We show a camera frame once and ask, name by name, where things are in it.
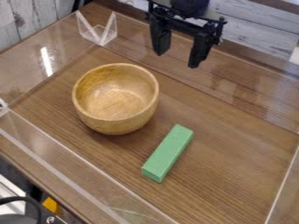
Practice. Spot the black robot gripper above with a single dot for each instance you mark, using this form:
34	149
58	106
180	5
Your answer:
188	16

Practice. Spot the yellow and black device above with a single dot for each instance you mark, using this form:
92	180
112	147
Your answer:
54	214

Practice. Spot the green rectangular block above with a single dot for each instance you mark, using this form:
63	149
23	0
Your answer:
167	152

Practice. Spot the brown wooden bowl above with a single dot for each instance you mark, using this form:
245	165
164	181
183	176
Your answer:
115	97

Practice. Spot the clear acrylic tray wall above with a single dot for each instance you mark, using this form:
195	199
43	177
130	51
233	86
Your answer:
98	199

